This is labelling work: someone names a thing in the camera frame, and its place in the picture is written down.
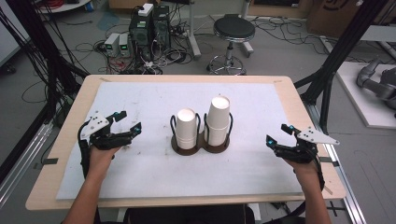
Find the black computer tower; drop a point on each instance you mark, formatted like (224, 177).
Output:
(141, 34)
(162, 28)

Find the white floor board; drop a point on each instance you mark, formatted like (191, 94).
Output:
(364, 105)

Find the white table mat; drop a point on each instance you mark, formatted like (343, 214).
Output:
(140, 174)

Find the person's right hand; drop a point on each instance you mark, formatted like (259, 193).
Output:
(305, 172)

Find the black tape cross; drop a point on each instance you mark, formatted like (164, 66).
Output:
(334, 209)

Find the aluminium rail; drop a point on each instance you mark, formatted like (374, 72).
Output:
(345, 186)
(21, 168)

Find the person's dark clothing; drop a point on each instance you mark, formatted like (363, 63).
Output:
(186, 216)

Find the black tape piece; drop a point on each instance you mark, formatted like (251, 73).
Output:
(49, 161)
(327, 160)

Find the white round table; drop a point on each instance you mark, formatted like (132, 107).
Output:
(65, 6)

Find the black round stool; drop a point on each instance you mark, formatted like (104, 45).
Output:
(234, 28)

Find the white paper cup stack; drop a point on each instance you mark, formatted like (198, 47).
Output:
(218, 121)
(186, 130)

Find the thin wooden stick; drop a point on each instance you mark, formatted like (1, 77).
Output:
(328, 190)

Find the brown double cup holder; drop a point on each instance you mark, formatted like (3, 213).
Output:
(186, 152)

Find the black metal frame post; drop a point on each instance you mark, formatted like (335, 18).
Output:
(342, 46)

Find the white metal table leg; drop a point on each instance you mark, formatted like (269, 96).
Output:
(193, 34)

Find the white box on tower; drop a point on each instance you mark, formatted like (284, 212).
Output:
(145, 10)

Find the brown cardboard box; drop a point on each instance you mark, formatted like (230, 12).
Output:
(323, 18)

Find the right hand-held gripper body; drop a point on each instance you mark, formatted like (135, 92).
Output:
(311, 136)

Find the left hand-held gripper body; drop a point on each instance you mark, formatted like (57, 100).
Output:
(95, 124)

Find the person's left hand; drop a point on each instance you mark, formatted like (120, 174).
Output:
(101, 158)

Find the grey bench power supply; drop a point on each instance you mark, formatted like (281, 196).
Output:
(112, 45)
(124, 45)

